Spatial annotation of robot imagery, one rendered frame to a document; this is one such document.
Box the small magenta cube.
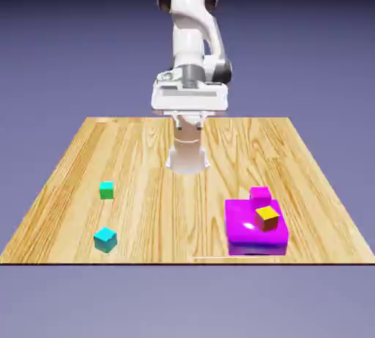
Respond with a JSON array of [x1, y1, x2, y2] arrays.
[[249, 186, 272, 207]]

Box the large magenta box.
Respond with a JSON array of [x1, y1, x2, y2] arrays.
[[224, 198, 290, 257]]

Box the small yellow cube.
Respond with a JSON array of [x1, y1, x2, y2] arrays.
[[254, 205, 281, 233]]

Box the small green cube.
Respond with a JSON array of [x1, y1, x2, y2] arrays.
[[99, 181, 115, 200]]

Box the small cyan cube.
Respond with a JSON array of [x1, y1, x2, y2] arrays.
[[93, 226, 119, 254]]

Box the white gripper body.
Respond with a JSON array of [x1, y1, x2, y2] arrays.
[[150, 79, 229, 117]]

